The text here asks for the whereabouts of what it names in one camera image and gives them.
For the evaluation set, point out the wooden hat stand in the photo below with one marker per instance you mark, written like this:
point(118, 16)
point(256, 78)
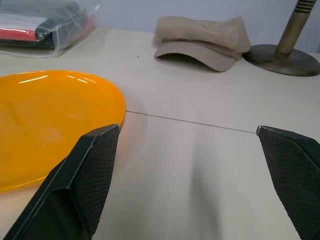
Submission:
point(285, 55)

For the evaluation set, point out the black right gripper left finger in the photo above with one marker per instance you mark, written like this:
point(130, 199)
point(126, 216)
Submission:
point(82, 185)

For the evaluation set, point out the clear plastic bag with items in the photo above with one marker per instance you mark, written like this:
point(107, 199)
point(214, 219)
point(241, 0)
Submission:
point(42, 25)

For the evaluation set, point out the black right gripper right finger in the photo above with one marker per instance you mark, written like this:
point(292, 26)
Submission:
point(297, 180)

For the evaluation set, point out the orange plastic plate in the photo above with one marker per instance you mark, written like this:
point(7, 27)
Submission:
point(50, 127)

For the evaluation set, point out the beige flat cap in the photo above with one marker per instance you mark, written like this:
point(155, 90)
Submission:
point(205, 40)

